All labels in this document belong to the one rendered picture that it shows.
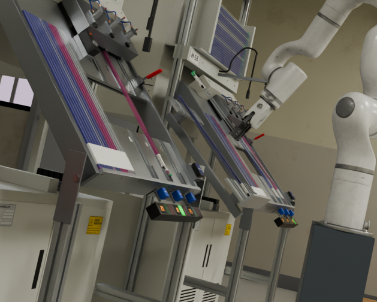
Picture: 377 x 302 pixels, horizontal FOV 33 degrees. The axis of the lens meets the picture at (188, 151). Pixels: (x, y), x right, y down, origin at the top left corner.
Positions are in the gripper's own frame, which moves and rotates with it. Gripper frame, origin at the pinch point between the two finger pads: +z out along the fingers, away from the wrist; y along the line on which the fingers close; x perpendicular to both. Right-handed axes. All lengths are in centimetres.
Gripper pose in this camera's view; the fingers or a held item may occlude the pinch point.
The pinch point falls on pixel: (238, 133)
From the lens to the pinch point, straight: 227.9
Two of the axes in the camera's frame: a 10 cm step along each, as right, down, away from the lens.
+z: -6.8, 7.3, 1.2
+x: -6.8, -6.8, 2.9
